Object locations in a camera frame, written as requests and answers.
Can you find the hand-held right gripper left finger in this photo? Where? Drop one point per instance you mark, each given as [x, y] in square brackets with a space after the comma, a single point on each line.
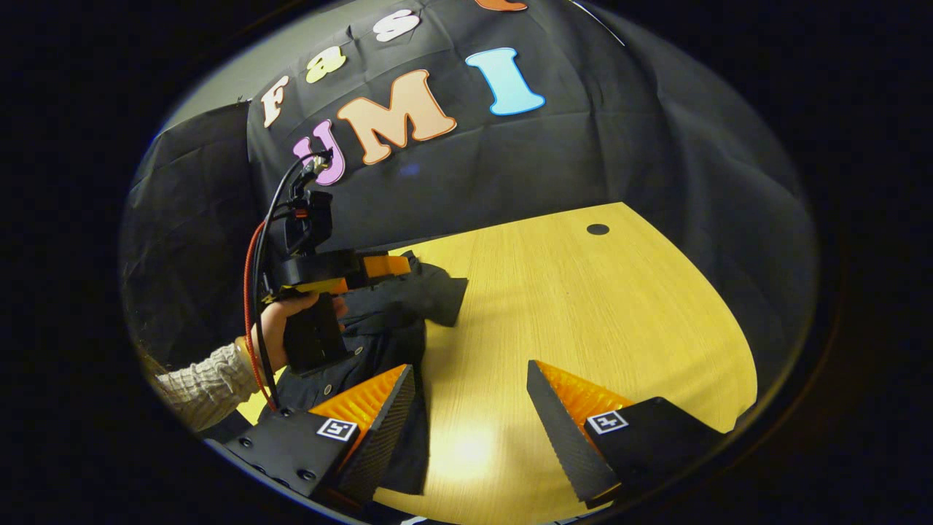
[386, 430]

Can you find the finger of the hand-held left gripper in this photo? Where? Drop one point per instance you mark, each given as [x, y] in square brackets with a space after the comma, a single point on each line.
[386, 265]

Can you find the black coat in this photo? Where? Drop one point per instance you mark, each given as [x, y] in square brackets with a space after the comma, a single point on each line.
[393, 321]

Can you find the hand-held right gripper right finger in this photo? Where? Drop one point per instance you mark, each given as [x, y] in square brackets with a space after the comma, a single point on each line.
[565, 430]

